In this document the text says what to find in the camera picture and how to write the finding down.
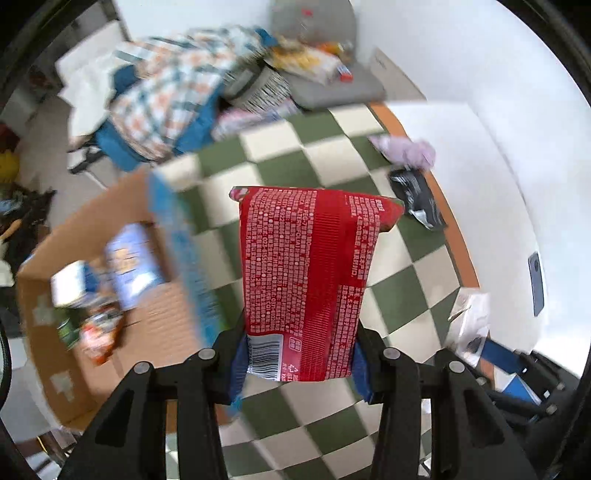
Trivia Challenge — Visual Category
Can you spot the plaid blanket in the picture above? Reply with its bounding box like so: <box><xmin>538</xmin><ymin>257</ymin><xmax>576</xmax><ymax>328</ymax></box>
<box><xmin>93</xmin><ymin>25</ymin><xmax>276</xmax><ymax>172</ymax></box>

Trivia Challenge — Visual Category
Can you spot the green snack packet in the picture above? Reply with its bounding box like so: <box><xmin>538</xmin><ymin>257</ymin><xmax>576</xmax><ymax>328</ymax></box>
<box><xmin>55</xmin><ymin>307</ymin><xmax>87</xmax><ymax>350</ymax></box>

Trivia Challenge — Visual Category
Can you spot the red snack packet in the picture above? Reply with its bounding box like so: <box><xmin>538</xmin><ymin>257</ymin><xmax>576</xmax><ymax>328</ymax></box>
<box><xmin>229</xmin><ymin>186</ymin><xmax>404</xmax><ymax>382</ymax></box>

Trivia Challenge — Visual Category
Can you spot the black snack packet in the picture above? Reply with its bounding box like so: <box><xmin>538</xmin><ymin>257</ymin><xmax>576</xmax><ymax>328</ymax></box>
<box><xmin>388</xmin><ymin>168</ymin><xmax>447</xmax><ymax>231</ymax></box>

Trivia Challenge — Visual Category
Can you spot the blue tissue pack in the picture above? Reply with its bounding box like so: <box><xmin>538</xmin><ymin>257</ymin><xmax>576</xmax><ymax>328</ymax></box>
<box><xmin>105</xmin><ymin>223</ymin><xmax>165</xmax><ymax>311</ymax></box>

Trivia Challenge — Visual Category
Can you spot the yellow bucket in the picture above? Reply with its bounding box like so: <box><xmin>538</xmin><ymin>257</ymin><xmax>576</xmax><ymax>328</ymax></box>
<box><xmin>0</xmin><ymin>150</ymin><xmax>20</xmax><ymax>184</ymax></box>

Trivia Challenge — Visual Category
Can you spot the small red white box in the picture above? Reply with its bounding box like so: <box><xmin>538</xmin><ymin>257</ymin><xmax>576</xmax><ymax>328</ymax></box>
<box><xmin>338</xmin><ymin>64</ymin><xmax>355</xmax><ymax>83</ymax></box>

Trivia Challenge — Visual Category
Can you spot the grey chair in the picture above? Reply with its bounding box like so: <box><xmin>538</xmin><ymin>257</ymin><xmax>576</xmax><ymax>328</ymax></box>
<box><xmin>266</xmin><ymin>1</ymin><xmax>386</xmax><ymax>111</ymax></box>

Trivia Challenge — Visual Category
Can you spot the smartphone on table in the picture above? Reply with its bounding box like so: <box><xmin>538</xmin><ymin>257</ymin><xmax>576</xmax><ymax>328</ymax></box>
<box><xmin>528</xmin><ymin>252</ymin><xmax>545</xmax><ymax>317</ymax></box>

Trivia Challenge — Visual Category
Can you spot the green white checkered mat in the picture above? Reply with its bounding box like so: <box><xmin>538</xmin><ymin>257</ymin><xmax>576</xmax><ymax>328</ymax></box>
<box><xmin>151</xmin><ymin>102</ymin><xmax>484</xmax><ymax>480</ymax></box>

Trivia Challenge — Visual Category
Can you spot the cream snack box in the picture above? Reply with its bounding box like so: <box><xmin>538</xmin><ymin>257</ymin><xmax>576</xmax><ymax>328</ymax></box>
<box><xmin>267</xmin><ymin>46</ymin><xmax>342</xmax><ymax>85</ymax></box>

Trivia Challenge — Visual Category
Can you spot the open cardboard box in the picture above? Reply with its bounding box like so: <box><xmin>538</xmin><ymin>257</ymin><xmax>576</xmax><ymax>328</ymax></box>
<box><xmin>16</xmin><ymin>169</ymin><xmax>222</xmax><ymax>431</ymax></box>

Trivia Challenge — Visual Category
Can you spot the orange snack packet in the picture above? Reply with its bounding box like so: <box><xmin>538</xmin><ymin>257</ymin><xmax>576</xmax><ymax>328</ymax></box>
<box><xmin>79</xmin><ymin>306</ymin><xmax>124</xmax><ymax>365</ymax></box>

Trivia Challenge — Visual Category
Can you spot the white bench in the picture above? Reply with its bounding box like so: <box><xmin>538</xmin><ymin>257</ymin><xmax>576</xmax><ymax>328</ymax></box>
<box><xmin>54</xmin><ymin>20</ymin><xmax>129</xmax><ymax>174</ymax></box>

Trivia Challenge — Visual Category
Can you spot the white cigarette box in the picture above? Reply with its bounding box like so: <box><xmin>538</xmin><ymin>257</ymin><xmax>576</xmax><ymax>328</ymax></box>
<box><xmin>444</xmin><ymin>287</ymin><xmax>490</xmax><ymax>368</ymax></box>

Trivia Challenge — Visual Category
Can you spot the purple cloth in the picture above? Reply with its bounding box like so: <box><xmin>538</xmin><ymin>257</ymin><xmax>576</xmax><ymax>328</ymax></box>
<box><xmin>368</xmin><ymin>134</ymin><xmax>436</xmax><ymax>170</ymax></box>

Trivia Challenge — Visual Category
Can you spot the black white patterned bag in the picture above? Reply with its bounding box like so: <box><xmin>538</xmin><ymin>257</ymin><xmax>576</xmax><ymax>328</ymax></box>
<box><xmin>221</xmin><ymin>64</ymin><xmax>290</xmax><ymax>113</ymax></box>

